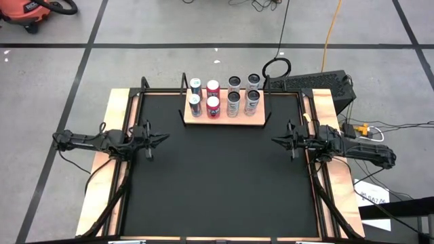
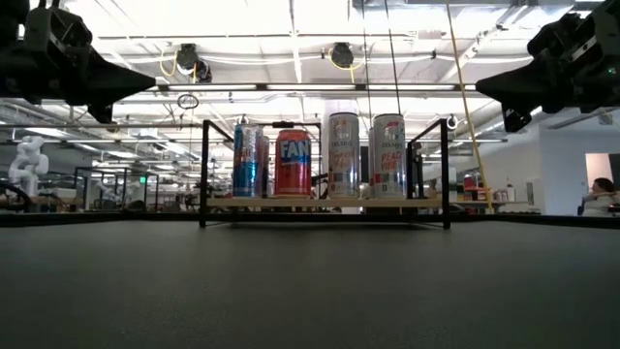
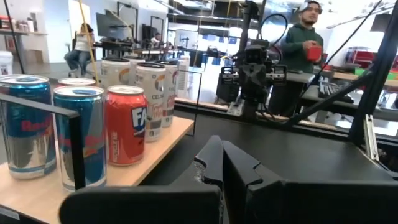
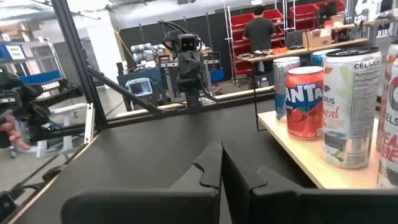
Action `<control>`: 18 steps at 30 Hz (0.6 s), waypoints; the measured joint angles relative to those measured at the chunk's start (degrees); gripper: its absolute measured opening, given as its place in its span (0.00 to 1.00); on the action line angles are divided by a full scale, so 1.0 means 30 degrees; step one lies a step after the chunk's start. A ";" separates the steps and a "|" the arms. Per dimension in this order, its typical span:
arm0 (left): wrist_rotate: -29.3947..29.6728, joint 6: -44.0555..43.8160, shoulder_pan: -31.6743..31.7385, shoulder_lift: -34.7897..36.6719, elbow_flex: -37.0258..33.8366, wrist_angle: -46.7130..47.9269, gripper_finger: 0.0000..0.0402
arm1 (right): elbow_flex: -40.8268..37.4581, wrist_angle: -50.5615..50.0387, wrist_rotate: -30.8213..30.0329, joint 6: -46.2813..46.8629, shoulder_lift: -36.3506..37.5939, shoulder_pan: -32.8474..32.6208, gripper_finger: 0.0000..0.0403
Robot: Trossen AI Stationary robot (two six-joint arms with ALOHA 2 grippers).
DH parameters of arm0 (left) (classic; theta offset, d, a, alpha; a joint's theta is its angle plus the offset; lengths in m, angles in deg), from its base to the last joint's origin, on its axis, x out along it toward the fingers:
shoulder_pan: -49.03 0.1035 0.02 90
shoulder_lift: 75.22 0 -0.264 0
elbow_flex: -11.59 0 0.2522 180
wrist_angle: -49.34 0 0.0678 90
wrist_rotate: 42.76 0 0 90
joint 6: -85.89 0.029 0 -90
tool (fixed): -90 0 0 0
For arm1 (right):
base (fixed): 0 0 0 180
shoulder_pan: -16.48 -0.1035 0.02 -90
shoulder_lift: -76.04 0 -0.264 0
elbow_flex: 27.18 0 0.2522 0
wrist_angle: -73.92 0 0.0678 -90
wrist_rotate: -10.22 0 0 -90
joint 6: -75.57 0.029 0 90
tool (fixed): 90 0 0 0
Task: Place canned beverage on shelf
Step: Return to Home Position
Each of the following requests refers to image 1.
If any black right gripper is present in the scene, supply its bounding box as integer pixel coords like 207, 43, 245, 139
271, 120, 318, 161

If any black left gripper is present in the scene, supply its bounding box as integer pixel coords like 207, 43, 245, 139
131, 119, 170, 161

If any dark blue beverage can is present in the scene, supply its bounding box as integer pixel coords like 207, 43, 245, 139
187, 94, 203, 118
189, 77, 203, 98

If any red beverage can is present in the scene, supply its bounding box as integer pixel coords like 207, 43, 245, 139
205, 96, 221, 119
205, 79, 221, 98

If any wooden tray board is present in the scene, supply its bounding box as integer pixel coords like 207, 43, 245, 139
178, 73, 273, 128

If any black computer tower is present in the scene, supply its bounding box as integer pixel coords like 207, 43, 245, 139
267, 70, 357, 116

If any yellow power plug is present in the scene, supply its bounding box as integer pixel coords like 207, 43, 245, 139
352, 123, 370, 136

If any black table mat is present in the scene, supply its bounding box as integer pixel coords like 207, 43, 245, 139
121, 93, 320, 239

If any white paper sign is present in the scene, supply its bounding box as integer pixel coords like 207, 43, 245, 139
353, 178, 391, 232

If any black metal beam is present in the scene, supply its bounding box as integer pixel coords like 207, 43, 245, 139
358, 195, 434, 221

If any orange shop vacuum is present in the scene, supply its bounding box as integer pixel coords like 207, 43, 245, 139
0, 0, 52, 34

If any black aluminium table frame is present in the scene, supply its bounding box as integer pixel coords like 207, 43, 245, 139
76, 76, 366, 244

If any white cable loop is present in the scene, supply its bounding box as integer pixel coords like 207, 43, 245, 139
368, 125, 386, 142

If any yellow extension cable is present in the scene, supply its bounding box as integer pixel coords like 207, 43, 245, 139
320, 0, 345, 73

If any black floor cable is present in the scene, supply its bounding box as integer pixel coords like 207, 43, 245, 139
262, 0, 292, 81

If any black vacuum hose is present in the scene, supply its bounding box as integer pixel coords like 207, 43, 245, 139
33, 0, 79, 16

